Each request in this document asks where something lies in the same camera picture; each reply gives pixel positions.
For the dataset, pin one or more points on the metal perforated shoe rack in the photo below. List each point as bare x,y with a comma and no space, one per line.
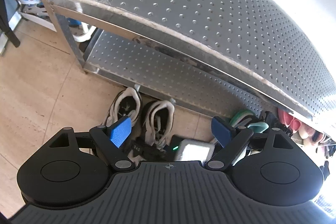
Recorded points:
250,43

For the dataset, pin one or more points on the black teal sneaker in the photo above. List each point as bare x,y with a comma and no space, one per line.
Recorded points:
239,116
258,127

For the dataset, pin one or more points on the pink fluffy claw slipper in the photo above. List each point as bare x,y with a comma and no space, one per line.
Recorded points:
309,135

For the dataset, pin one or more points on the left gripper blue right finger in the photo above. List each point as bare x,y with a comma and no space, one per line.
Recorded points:
233,142

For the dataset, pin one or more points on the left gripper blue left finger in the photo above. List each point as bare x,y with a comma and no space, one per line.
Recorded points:
108,140

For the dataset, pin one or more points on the white navy chunky sneaker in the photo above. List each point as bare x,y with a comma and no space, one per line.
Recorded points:
127,102

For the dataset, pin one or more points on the pink slide sandal right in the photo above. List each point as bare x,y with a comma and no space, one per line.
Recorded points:
294,125

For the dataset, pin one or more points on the white black sneaker upturned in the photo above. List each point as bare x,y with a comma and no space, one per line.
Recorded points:
157,120

